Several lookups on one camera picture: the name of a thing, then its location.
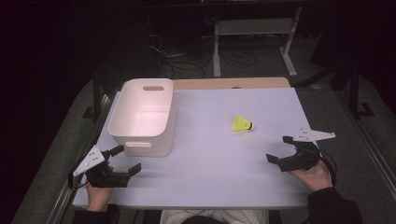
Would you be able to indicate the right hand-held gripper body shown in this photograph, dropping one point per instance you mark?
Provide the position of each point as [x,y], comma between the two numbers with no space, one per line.
[303,157]

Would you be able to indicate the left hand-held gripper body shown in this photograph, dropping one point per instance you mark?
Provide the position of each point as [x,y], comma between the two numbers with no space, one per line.
[92,160]

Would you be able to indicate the white plastic storage bin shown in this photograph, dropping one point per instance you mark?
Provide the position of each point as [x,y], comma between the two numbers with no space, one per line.
[141,116]

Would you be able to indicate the yellow shuttlecock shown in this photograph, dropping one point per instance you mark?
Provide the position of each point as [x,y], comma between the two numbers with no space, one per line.
[239,123]

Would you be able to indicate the person's right hand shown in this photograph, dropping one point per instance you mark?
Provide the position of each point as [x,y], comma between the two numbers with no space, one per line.
[316,179]

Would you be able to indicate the person's left hand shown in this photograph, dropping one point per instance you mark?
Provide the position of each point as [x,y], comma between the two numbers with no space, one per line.
[98,197]

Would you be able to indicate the black metal stand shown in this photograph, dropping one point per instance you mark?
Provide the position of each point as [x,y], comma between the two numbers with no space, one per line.
[355,93]

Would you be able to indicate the person's lap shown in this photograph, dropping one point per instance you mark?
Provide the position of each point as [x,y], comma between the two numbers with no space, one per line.
[214,216]

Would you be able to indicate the white metal desk frame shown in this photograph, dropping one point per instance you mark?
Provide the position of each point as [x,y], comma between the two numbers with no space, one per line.
[253,26]

